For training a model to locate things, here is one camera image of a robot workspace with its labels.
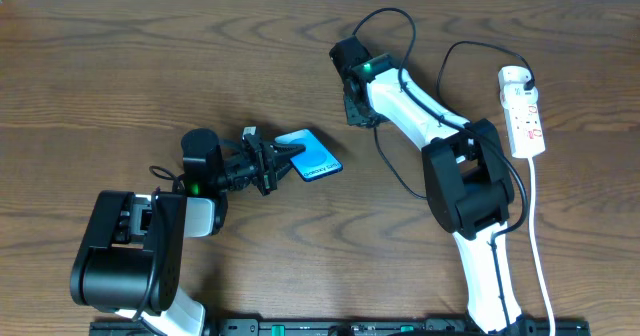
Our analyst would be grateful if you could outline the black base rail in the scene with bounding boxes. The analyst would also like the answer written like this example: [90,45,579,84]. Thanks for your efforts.
[89,317,591,336]

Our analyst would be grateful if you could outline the black usb charging cable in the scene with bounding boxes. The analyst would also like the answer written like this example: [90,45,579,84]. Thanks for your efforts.
[372,40,537,200]

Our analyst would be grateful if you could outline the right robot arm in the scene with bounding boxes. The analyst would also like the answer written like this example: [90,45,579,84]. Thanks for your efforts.
[329,36,522,334]

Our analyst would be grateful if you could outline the white power strip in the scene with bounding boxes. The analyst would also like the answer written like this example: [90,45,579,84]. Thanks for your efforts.
[501,95,546,159]

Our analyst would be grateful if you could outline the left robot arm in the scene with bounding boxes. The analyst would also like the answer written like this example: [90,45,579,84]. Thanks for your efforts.
[70,127,306,335]

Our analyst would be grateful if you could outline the white usb wall charger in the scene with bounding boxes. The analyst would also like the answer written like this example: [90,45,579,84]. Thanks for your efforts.
[498,65,539,110]

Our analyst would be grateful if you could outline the blue smartphone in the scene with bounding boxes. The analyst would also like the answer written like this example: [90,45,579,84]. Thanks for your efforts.
[275,129,343,182]

